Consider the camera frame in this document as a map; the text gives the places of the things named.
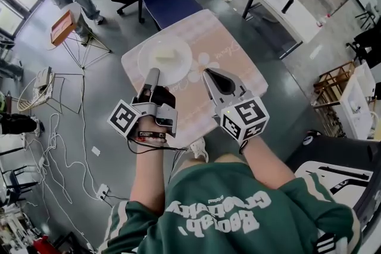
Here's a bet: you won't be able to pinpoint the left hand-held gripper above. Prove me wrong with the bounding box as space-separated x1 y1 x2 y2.
107 67 179 139

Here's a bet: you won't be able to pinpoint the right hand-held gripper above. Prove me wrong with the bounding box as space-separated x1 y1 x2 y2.
202 67 271 147

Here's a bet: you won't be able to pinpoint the white round plate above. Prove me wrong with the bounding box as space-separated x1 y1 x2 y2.
138 35 193 87

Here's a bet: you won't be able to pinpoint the pale yellow food piece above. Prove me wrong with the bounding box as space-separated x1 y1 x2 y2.
152 46 177 63

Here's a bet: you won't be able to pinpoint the person's right forearm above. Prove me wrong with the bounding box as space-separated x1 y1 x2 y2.
238 135 297 191

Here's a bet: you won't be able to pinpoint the person's left forearm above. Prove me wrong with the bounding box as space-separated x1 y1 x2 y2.
129 117 168 218

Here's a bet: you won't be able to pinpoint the pink patterned tablecloth table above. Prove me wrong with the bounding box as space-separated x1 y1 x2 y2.
121 8 268 149

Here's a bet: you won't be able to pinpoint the person's left hand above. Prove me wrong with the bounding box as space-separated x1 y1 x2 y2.
139 87 153 104

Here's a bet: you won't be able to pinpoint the person's beige trousers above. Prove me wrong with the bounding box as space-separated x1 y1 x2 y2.
171 155 248 183

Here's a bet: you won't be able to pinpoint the white table with black legs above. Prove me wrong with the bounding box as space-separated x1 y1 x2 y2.
242 0 322 60

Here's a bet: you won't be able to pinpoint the orange box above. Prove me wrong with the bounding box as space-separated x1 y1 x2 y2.
50 10 78 47

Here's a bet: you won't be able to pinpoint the small beige box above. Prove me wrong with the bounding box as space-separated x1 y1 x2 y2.
34 67 53 90

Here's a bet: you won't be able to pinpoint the black suitcase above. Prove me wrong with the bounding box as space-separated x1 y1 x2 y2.
285 130 381 176

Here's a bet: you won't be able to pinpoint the white and black case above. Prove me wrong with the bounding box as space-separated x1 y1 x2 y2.
293 159 373 209

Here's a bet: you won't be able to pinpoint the white bottle with red cap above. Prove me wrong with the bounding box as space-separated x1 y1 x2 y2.
317 12 332 26

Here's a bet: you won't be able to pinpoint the white power strip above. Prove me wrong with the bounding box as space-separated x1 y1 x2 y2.
96 183 110 200

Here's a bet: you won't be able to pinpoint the white cabinet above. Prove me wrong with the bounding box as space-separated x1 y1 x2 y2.
339 62 377 140

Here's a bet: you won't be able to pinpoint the person's green shirt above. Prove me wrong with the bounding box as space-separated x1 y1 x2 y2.
98 162 363 254

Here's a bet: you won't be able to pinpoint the red box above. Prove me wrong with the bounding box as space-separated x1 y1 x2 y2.
32 234 61 254

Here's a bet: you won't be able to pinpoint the black wrist strap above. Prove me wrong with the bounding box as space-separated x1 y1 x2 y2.
137 131 167 139

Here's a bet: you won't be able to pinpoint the black wire stool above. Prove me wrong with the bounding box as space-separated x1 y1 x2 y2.
46 74 86 115

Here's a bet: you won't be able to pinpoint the black cylinder handle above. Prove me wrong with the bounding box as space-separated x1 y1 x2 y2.
281 0 296 14

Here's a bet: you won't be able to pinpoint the wooden frame rack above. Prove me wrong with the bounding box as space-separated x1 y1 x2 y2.
313 61 357 138

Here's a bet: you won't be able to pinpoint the white floor cable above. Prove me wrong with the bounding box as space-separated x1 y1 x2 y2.
23 112 102 206

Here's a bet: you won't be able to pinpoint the white wire basket chair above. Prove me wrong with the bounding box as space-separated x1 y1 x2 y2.
17 67 57 112

